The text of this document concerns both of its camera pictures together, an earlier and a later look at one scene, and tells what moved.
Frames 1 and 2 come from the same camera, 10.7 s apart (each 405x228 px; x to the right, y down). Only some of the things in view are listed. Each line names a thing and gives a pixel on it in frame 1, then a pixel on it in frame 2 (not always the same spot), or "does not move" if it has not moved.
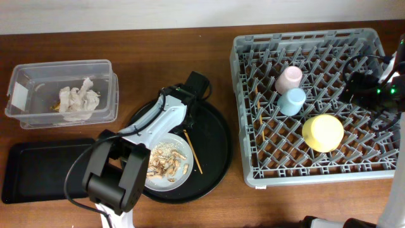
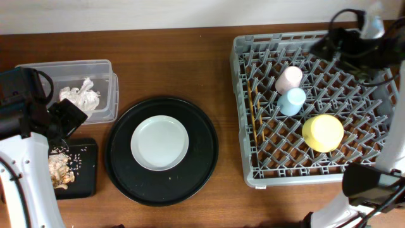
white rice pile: [166, 147] to [61, 161]
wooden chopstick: [185, 131] to [252, 111]
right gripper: [359, 95] to [352, 37]
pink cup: [291, 77] does not move
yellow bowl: [323, 133] does not move
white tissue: [76, 104] does not move
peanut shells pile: [160, 164] to [60, 173]
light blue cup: [291, 102] does not move
